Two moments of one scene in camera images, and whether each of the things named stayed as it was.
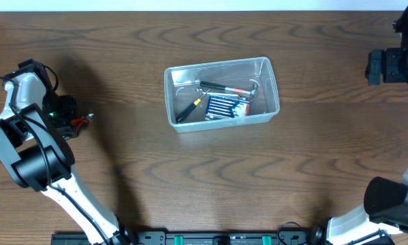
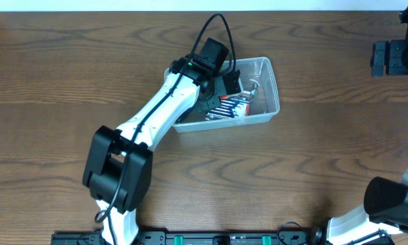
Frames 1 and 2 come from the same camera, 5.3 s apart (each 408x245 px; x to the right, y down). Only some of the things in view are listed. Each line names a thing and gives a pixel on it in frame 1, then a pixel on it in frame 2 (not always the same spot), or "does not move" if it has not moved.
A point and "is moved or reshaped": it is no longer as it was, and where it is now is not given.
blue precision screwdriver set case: (222, 107) does not move
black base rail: (194, 237) does not move
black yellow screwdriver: (186, 111) does not move
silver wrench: (242, 98) is moved or reshaped
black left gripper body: (60, 109) to (209, 99)
